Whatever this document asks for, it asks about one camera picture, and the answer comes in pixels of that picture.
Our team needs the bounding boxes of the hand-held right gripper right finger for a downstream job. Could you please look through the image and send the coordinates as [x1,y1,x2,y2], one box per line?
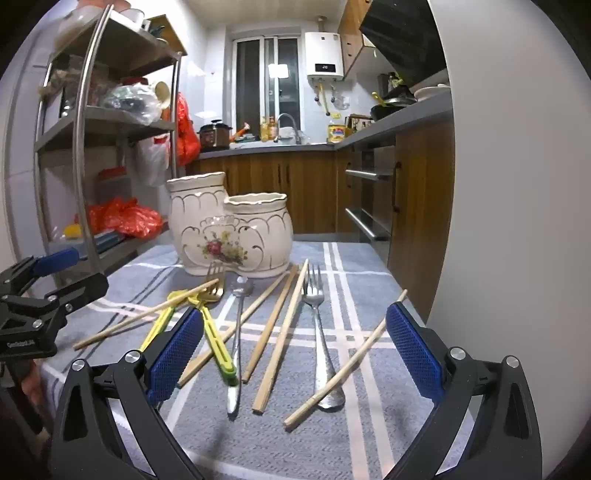
[381,302,543,480]

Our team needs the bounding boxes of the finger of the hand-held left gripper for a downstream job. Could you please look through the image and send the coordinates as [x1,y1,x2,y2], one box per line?
[0,247,81,296]
[44,272,110,319]

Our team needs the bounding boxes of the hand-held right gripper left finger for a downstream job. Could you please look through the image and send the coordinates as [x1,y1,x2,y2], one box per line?
[48,305,206,480]

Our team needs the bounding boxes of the gold fork yellow-green handle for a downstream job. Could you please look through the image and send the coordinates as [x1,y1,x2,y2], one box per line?
[187,262,241,387]

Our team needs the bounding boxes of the wooden chopstick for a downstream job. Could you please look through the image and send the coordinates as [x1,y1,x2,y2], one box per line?
[177,274,291,387]
[241,264,300,384]
[283,289,409,432]
[252,258,309,414]
[73,278,221,350]

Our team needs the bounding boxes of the long silver spoon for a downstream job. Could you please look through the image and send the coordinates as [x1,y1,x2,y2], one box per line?
[225,275,254,421]

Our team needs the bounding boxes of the silver fork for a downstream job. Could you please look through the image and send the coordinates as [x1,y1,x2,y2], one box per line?
[301,263,346,412]

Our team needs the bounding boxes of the person's left hand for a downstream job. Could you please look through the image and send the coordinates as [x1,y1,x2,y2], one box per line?
[21,359,43,409]

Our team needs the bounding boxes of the crumpled red plastic bag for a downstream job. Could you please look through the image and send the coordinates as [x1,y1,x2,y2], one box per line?
[87,198,163,240]

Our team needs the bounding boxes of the grey plaid tablecloth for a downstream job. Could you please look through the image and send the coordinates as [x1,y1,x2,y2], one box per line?
[39,240,476,480]

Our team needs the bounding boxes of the metal shelf rack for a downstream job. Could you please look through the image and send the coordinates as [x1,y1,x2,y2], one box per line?
[32,4,188,278]

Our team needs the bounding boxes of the white plastic bag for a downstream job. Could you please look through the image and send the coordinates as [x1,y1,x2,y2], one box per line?
[135,134,171,188]

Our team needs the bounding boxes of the clear plastic bag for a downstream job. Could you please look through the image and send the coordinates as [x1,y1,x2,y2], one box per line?
[102,83,162,126]

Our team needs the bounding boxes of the hanging red plastic bag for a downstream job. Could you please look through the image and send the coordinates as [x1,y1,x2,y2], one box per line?
[175,92,201,166]

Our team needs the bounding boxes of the wooden lower cabinets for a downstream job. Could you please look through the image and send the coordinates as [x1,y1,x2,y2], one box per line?
[198,120,455,319]

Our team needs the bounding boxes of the wooden cabinets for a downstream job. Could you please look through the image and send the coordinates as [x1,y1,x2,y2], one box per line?
[198,120,455,319]
[337,0,377,79]

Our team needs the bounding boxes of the built-in steel oven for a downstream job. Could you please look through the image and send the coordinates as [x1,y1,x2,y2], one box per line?
[344,138,398,243]

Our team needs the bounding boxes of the grey countertop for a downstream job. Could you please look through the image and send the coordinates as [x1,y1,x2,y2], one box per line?
[198,92,455,162]

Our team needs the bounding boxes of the black wok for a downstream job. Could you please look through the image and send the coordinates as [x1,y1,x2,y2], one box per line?
[370,95,419,121]

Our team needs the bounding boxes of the chrome faucet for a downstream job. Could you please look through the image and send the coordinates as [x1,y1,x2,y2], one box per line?
[277,113,303,145]

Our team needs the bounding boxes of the white cooking pot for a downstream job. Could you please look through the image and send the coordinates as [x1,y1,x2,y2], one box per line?
[413,84,451,101]

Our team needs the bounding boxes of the kitchen window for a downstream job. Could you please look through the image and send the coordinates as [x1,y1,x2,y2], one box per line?
[231,34,303,132]

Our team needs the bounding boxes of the black range hood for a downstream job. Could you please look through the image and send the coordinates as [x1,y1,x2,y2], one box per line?
[359,0,448,88]

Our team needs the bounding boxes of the white water heater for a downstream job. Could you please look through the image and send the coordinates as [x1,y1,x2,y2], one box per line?
[305,31,346,80]

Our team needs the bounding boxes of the wooden upper cabinets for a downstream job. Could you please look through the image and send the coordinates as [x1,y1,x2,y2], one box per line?
[337,0,377,79]

